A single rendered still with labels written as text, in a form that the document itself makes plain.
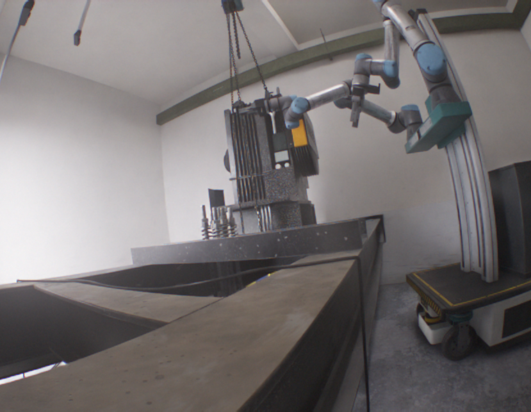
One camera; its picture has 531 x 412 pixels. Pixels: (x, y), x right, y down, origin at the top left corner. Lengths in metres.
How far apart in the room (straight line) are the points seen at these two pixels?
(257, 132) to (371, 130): 1.39
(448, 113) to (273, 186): 1.09
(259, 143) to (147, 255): 1.04
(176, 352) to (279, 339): 0.08
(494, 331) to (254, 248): 1.06
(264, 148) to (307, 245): 1.11
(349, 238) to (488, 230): 0.85
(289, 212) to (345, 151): 1.43
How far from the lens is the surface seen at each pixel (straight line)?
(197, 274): 1.37
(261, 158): 1.73
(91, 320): 0.60
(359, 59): 1.23
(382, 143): 2.76
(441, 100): 1.19
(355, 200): 2.70
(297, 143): 1.55
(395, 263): 2.68
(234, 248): 0.78
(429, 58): 1.13
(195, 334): 0.24
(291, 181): 1.62
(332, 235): 0.67
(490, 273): 1.39
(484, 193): 1.34
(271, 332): 0.22
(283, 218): 1.51
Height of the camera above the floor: 0.75
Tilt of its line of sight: 5 degrees up
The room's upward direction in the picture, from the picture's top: 8 degrees counter-clockwise
